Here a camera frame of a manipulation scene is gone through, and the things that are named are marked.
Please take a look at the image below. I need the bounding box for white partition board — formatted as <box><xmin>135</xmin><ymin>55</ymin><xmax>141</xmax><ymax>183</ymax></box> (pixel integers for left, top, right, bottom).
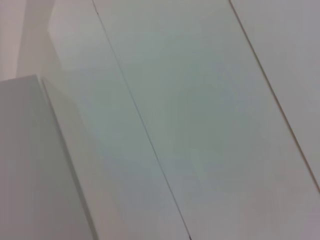
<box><xmin>0</xmin><ymin>74</ymin><xmax>99</xmax><ymax>240</ymax></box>

